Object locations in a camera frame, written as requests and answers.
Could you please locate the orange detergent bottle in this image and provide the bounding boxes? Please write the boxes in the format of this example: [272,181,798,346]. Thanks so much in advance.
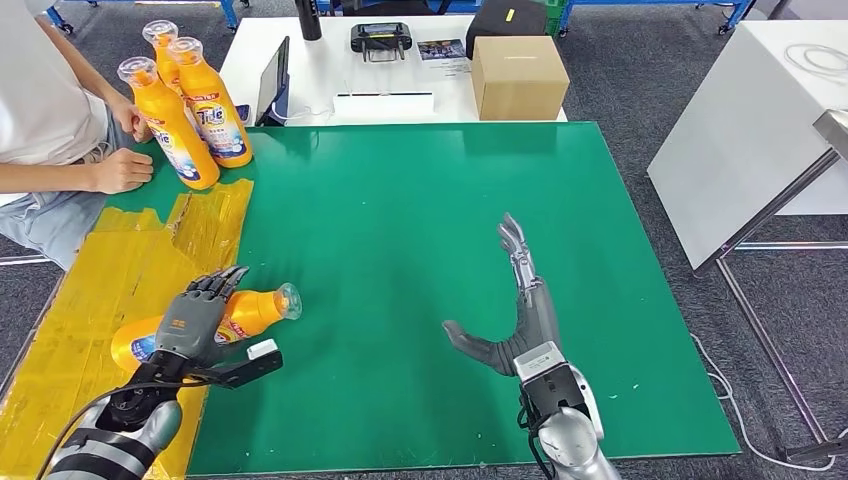
[111,282,303,374]
[117,56,221,192]
[142,19,183,94]
[168,36,254,170]

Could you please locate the long white box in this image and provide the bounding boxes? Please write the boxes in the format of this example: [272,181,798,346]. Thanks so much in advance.
[332,91,436,121]

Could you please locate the black handheld controller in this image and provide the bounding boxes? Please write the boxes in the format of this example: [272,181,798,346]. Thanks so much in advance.
[350,21,414,64]

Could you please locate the dark tablet in cover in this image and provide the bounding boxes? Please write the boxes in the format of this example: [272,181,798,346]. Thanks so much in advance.
[255,34,291,127]

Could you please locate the white side table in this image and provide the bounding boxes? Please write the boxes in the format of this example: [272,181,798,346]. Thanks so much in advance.
[647,19,848,270]

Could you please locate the white floor cable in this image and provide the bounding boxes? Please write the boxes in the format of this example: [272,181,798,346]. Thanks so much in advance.
[688,329,848,472]

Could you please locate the thin white charging cable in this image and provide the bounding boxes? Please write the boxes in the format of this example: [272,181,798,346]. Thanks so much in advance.
[283,102,335,126]

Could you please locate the person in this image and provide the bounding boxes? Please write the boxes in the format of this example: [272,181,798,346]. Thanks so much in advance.
[0,0,157,272]

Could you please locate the person's right hand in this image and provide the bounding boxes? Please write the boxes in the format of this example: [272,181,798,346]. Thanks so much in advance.
[89,148,155,195]

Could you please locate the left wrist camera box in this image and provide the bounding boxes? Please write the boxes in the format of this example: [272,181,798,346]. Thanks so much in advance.
[198,339,285,391]

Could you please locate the brown cardboard box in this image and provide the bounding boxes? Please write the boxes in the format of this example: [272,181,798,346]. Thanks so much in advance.
[471,34,571,122]

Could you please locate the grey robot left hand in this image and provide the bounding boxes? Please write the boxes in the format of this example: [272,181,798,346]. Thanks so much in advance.
[154,266,252,369]

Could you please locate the yellow taped cardboard sheet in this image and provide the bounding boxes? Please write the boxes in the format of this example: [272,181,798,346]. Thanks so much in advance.
[0,178,255,480]

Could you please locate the coiled white cable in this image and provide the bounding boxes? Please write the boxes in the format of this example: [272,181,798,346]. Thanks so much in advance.
[784,42,848,85]

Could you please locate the black bag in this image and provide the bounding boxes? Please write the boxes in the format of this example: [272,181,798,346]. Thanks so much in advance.
[465,0,550,60]

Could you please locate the metal side table frame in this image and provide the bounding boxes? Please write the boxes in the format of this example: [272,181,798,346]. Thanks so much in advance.
[693,107,848,462]

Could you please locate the printed leaflet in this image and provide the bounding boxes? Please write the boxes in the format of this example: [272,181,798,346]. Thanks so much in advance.
[417,38,472,75]

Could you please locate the green plastic crate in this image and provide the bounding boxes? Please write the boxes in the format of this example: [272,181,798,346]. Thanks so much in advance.
[545,0,572,38]

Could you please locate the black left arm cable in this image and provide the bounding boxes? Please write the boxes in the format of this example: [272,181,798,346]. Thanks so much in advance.
[36,377,200,480]

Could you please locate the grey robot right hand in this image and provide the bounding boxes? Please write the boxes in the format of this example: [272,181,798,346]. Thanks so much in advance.
[441,213,563,378]

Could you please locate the black flask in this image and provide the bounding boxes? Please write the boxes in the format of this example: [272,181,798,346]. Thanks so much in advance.
[295,0,324,42]

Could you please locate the person's left hand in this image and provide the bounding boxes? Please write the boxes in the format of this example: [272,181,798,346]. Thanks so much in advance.
[109,92,154,144]

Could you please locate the blue metal rack frame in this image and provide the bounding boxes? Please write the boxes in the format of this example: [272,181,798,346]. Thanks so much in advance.
[46,0,243,33]
[559,0,757,36]

